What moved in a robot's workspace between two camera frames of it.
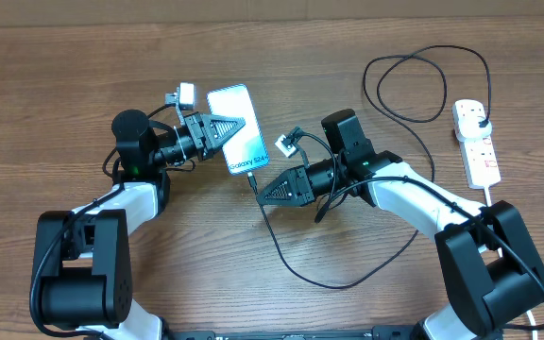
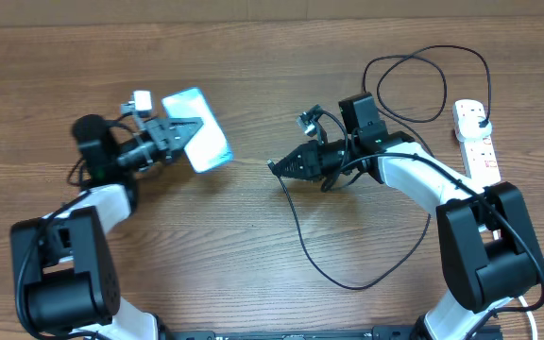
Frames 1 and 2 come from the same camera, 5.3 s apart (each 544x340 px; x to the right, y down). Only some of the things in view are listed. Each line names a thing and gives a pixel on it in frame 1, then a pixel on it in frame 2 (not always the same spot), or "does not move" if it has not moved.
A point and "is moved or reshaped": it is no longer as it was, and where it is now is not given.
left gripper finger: (222, 128) to (178, 131)
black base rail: (399, 332) does not move
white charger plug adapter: (474, 127) does not move
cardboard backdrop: (55, 13) does not move
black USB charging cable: (304, 279) to (442, 79)
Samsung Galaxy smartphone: (246, 150) is moved or reshaped
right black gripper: (300, 188) to (310, 156)
